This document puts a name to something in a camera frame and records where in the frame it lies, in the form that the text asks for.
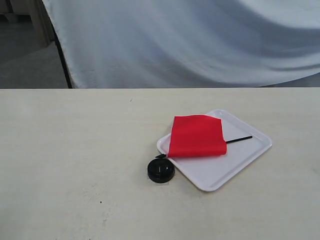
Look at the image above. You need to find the red flag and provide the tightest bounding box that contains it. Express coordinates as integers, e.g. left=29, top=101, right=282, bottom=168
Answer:
left=157, top=114, right=253, bottom=158

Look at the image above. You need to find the black round flag base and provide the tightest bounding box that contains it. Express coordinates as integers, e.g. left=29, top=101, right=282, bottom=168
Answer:
left=147, top=158, right=175, bottom=184

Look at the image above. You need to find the black backdrop stand pole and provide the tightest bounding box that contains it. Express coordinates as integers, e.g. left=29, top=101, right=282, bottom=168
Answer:
left=51, top=23, right=74, bottom=89

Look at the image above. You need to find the white fabric backdrop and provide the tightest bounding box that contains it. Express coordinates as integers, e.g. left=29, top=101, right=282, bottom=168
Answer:
left=44, top=0, right=320, bottom=88

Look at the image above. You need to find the wooden furniture in background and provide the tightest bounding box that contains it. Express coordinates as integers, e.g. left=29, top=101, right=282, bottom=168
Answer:
left=0, top=0, right=55, bottom=48

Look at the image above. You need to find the white plastic tray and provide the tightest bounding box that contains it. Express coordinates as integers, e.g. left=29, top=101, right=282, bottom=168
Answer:
left=169, top=109, right=272, bottom=192

